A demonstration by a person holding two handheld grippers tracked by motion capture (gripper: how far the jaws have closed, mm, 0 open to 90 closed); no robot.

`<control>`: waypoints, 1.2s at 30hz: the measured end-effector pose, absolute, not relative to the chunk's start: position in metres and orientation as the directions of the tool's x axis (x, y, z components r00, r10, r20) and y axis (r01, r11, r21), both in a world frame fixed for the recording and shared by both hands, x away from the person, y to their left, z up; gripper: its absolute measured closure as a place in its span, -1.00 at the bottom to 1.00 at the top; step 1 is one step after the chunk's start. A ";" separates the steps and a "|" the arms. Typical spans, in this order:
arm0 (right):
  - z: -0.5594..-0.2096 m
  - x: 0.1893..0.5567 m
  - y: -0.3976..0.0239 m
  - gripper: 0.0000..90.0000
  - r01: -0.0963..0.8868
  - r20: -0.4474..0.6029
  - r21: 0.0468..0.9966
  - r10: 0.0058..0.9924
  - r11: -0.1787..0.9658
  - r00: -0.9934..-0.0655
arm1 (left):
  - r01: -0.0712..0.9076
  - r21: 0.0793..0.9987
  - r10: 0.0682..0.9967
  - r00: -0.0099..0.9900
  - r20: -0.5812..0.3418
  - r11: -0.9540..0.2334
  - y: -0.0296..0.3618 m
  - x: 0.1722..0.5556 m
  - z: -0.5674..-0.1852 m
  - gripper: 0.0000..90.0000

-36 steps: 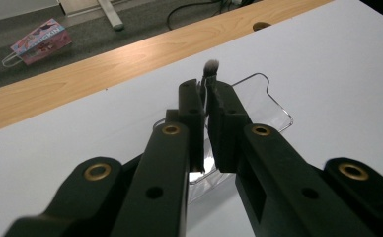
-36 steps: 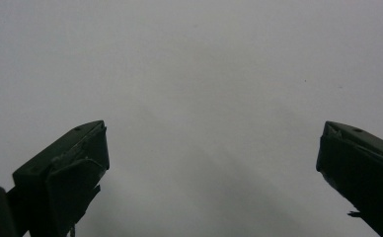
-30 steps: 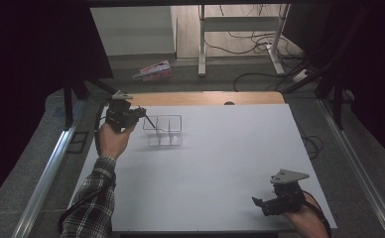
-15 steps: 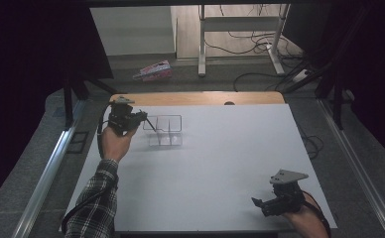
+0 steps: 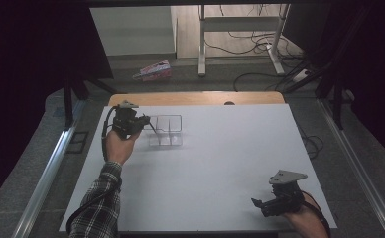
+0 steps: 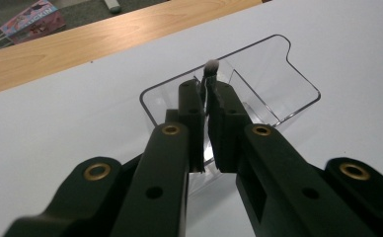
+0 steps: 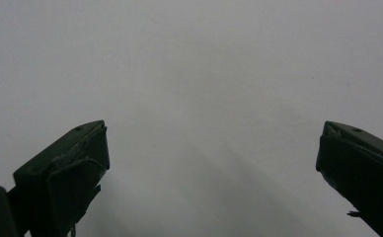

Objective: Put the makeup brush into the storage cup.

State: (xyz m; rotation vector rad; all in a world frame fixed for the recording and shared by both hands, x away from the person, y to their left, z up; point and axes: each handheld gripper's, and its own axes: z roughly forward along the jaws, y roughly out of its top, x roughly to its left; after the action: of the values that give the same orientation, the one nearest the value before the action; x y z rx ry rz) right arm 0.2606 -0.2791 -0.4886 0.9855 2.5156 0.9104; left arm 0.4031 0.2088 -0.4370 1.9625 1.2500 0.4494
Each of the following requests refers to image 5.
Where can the pink cardboard box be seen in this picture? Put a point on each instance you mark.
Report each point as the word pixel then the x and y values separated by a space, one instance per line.
pixel 154 72

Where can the white desk frame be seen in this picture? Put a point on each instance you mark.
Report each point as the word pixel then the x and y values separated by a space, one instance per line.
pixel 201 49

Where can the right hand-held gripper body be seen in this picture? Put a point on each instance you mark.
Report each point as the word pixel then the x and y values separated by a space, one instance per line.
pixel 284 201

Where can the white board sheet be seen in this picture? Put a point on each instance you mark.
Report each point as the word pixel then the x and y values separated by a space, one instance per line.
pixel 213 165

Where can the wooden table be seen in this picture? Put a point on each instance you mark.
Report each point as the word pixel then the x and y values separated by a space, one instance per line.
pixel 180 98

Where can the clear plastic pen holder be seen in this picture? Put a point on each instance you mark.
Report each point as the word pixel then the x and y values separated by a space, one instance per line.
pixel 167 140

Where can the white cabinet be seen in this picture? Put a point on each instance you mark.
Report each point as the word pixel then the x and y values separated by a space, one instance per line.
pixel 134 29

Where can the black floor frame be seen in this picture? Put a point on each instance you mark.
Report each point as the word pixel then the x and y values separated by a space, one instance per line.
pixel 77 142

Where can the person's left hand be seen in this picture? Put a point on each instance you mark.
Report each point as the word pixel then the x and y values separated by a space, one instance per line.
pixel 119 148

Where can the black metal stand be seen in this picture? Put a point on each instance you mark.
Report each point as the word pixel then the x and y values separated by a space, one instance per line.
pixel 337 105
pixel 68 105

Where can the white power strip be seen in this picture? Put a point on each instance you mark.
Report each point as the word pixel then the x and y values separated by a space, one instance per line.
pixel 301 75

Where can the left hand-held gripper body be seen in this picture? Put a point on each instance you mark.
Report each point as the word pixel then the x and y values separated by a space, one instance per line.
pixel 126 120

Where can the aluminium rail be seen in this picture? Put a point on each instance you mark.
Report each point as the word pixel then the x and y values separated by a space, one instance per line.
pixel 359 172
pixel 48 175

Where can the person's right hand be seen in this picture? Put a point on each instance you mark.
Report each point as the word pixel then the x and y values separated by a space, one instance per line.
pixel 308 223

